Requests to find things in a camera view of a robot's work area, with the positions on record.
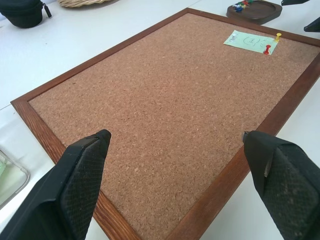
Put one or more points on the red push pin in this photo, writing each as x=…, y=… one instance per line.
x=267, y=49
x=246, y=2

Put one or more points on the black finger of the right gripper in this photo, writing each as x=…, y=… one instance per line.
x=295, y=2
x=313, y=26

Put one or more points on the light green paper note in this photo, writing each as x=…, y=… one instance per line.
x=250, y=41

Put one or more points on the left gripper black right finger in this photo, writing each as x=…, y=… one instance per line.
x=287, y=185

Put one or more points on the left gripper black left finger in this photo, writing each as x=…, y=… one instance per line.
x=50, y=200

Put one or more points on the black zippered case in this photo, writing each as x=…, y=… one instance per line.
x=20, y=12

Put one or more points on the yellow push pin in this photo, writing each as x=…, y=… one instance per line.
x=277, y=36
x=246, y=6

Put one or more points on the cork board with wooden frame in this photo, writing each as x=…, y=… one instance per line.
x=162, y=100

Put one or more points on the dark wooden pin tray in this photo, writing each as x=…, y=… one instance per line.
x=266, y=12

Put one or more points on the woven wicker basket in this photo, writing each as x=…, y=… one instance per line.
x=85, y=2

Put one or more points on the clear plastic container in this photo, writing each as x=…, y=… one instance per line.
x=13, y=177

